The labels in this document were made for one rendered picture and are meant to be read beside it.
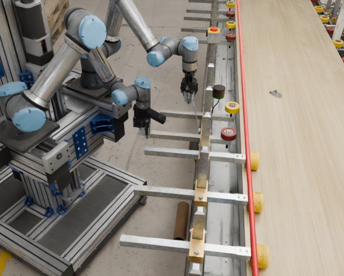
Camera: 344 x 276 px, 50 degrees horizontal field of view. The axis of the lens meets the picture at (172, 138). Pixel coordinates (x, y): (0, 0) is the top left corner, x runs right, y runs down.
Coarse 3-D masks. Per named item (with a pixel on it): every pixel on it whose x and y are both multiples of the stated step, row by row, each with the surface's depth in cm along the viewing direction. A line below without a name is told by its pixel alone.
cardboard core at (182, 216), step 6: (180, 204) 259; (186, 204) 259; (180, 210) 254; (186, 210) 255; (180, 216) 250; (186, 216) 252; (180, 222) 246; (186, 222) 249; (180, 228) 242; (186, 228) 246; (174, 234) 241; (180, 234) 238
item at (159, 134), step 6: (150, 132) 195; (156, 132) 196; (162, 132) 196; (168, 132) 196; (156, 138) 196; (162, 138) 195; (168, 138) 195; (174, 138) 194; (180, 138) 194; (186, 138) 193; (192, 138) 193; (198, 138) 192; (210, 138) 192; (216, 138) 192; (222, 144) 193; (228, 144) 192
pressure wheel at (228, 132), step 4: (224, 128) 191; (228, 128) 191; (232, 128) 191; (224, 132) 189; (228, 132) 189; (232, 132) 189; (236, 132) 189; (224, 136) 187; (228, 136) 186; (232, 136) 187; (228, 140) 188; (232, 140) 188
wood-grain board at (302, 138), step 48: (240, 0) 352; (288, 0) 354; (288, 48) 269; (240, 96) 217; (288, 96) 217; (336, 96) 218; (240, 144) 183; (288, 144) 183; (336, 144) 183; (288, 192) 157; (336, 192) 158; (288, 240) 138; (336, 240) 138
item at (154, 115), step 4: (148, 112) 185; (152, 112) 187; (156, 112) 188; (148, 116) 186; (152, 116) 186; (156, 116) 186; (160, 116) 188; (164, 116) 189; (156, 120) 188; (160, 120) 187; (164, 120) 188
